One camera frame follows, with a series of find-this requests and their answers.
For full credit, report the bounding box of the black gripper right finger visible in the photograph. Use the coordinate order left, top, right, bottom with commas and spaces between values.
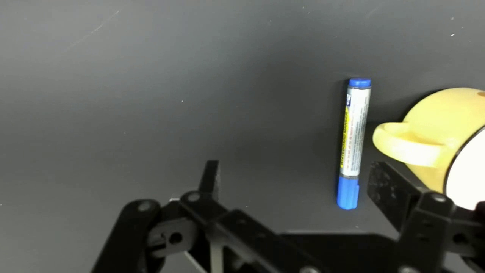
367, 158, 485, 273

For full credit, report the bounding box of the blue marker pen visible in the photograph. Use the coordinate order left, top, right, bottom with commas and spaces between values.
336, 77, 373, 212

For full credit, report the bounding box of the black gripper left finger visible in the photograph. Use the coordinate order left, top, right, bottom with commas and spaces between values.
90, 159, 325, 273

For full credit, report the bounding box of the yellow cup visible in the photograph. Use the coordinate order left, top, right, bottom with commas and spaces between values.
372, 86, 485, 212

